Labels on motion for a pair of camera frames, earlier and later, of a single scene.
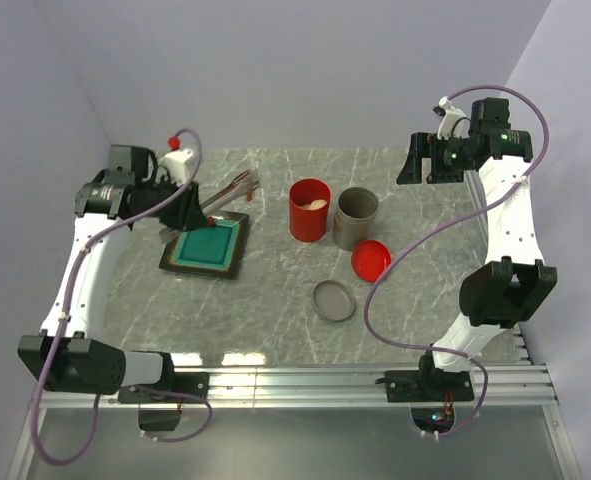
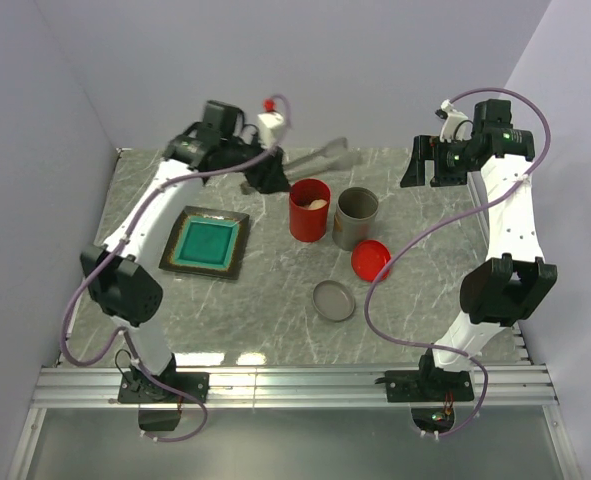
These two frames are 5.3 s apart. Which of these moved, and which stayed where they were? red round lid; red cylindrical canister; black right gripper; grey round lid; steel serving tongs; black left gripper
Moved: steel serving tongs; black left gripper
Stayed: red cylindrical canister; grey round lid; black right gripper; red round lid
